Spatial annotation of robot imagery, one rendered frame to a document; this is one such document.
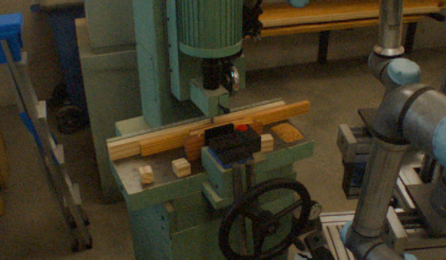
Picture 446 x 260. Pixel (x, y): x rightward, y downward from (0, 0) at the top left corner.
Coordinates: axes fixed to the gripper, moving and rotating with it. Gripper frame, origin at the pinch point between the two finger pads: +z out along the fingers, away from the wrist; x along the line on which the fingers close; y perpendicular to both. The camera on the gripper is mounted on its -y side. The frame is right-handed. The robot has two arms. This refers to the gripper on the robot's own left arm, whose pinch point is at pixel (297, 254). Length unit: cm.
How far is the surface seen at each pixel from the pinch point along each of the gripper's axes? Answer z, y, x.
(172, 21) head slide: 19, -73, -10
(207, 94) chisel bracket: 15, -49, -7
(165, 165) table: 18.1, -33.3, -24.3
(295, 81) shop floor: 235, -34, 146
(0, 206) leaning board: 158, -20, -92
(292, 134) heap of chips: 15.9, -30.0, 16.2
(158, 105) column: 39, -50, -17
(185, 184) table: 11.9, -27.3, -21.9
